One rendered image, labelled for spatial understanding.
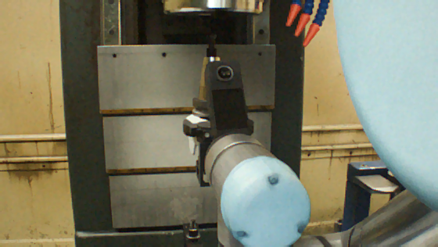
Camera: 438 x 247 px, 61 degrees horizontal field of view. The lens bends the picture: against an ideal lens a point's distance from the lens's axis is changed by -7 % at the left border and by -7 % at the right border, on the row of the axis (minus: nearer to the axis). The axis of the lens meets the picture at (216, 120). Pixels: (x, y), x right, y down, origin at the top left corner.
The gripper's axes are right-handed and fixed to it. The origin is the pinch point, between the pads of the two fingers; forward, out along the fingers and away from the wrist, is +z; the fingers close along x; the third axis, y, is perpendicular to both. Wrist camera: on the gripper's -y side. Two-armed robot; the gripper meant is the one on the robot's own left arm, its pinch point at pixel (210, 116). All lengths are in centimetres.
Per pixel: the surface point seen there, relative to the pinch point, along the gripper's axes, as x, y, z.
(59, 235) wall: -49, 61, 82
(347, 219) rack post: 21.8, 16.6, -8.9
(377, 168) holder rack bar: 25.3, 7.4, -10.7
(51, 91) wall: -46, 4, 81
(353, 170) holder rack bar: 21.8, 7.9, -9.1
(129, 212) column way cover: -17, 35, 42
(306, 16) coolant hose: 14.8, -16.3, -3.8
